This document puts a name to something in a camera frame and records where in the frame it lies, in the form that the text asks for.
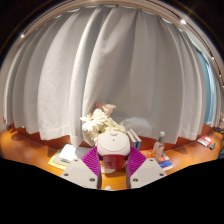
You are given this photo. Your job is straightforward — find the red and white booklet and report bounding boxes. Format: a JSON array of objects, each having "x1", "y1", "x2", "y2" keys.
[{"x1": 196, "y1": 135, "x2": 213, "y2": 148}]

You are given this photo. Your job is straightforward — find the blue standing book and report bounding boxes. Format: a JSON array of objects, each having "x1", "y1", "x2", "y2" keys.
[{"x1": 130, "y1": 128, "x2": 142, "y2": 151}]

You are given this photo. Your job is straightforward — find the orange flat book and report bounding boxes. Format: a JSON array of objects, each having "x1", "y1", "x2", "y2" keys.
[{"x1": 139, "y1": 149, "x2": 161, "y2": 161}]

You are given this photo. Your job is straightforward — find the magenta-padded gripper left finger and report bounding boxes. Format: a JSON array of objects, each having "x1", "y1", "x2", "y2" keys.
[{"x1": 60, "y1": 145, "x2": 103, "y2": 190}]

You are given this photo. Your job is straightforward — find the white and pink flowers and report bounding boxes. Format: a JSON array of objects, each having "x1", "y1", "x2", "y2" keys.
[{"x1": 79, "y1": 103, "x2": 128, "y2": 144}]

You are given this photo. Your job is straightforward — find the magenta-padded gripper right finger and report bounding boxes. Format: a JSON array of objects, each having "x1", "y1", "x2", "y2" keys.
[{"x1": 125, "y1": 145, "x2": 168, "y2": 190}]

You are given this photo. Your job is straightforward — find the red flat book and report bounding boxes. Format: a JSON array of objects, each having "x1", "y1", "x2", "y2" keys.
[{"x1": 159, "y1": 152, "x2": 171, "y2": 163}]

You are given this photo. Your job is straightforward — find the white curtain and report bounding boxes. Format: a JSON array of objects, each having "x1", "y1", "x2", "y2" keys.
[{"x1": 1, "y1": 4, "x2": 223, "y2": 148}]

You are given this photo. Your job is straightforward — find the red and white charger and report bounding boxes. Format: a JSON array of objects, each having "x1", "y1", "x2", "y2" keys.
[{"x1": 96, "y1": 130, "x2": 131, "y2": 171}]

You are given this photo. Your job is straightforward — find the yellow flat book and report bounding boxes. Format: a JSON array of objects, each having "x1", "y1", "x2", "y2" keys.
[{"x1": 48, "y1": 149, "x2": 69, "y2": 171}]

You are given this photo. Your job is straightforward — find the clear plastic water bottle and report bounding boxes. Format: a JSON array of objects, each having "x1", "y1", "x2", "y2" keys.
[{"x1": 152, "y1": 131, "x2": 166, "y2": 161}]

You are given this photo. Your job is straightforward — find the blue flat book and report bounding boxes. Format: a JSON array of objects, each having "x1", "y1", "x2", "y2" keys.
[{"x1": 158, "y1": 159, "x2": 174, "y2": 171}]

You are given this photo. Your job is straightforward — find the window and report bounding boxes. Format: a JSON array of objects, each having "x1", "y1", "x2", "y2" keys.
[{"x1": 196, "y1": 49, "x2": 218, "y2": 128}]

